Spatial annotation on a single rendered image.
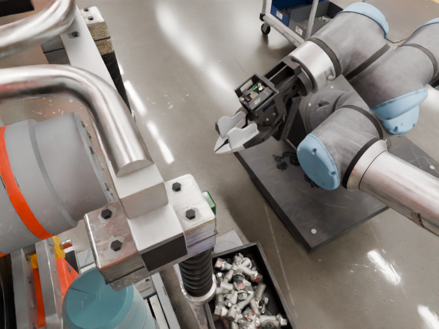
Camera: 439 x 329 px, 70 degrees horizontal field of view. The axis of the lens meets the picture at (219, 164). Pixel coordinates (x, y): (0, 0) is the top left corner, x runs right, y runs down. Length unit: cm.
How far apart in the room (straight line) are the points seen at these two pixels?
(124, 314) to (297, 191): 75
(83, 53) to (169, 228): 22
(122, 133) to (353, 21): 51
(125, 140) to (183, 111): 156
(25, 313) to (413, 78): 76
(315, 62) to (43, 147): 45
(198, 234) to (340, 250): 113
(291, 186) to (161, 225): 90
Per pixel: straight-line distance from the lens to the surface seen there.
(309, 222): 102
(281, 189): 106
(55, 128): 39
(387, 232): 147
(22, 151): 38
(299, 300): 124
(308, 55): 61
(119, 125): 22
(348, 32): 64
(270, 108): 57
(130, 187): 19
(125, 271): 25
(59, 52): 51
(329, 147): 82
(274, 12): 235
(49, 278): 64
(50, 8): 39
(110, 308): 45
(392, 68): 65
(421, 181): 81
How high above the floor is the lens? 116
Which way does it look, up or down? 51 degrees down
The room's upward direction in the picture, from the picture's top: straight up
